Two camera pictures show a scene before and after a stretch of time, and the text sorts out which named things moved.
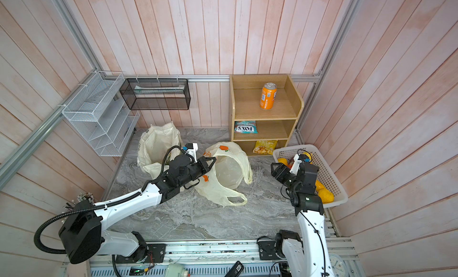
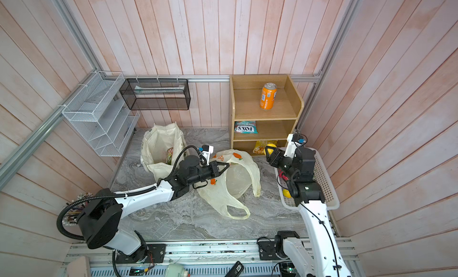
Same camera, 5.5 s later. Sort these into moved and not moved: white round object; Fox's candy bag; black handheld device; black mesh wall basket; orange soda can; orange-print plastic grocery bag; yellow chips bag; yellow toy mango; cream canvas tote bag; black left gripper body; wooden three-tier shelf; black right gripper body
Moved: yellow toy mango; orange-print plastic grocery bag; black right gripper body; black left gripper body
Not moved: yellow chips bag; Fox's candy bag; black handheld device; white round object; black mesh wall basket; cream canvas tote bag; wooden three-tier shelf; orange soda can
